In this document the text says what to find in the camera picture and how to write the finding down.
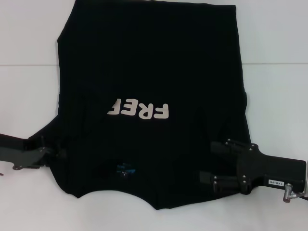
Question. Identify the black shirt with FREE print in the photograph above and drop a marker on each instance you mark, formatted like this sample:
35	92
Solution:
149	60

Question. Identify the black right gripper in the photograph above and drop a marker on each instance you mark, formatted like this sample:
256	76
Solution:
276	170

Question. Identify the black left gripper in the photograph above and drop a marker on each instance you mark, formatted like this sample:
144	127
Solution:
21	151

